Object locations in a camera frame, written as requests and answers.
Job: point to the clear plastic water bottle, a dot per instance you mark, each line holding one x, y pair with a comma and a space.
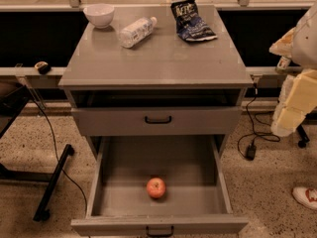
137, 31

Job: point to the black tape measure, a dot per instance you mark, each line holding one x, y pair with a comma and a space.
43, 67

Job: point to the grey drawer cabinet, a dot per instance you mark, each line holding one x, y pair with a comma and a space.
160, 71

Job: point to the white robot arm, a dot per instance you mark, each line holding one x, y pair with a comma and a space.
304, 50

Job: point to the red apple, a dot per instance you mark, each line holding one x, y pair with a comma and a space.
156, 188

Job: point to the closed grey top drawer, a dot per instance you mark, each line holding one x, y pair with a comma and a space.
156, 121

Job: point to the blue chip bag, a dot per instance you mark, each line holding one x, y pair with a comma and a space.
190, 27

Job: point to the black table leg stand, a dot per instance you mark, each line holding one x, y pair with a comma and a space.
42, 213

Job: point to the open grey middle drawer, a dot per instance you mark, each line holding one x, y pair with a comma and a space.
196, 200

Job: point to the black wheeled stand leg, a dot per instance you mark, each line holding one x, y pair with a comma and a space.
304, 140

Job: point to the white bowl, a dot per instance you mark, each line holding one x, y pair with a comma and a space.
99, 15

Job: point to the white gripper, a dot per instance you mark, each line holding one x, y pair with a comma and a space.
306, 42

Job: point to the white sneaker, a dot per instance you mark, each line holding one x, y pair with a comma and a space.
306, 196

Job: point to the small glass bottle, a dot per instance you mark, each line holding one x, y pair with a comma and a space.
282, 65

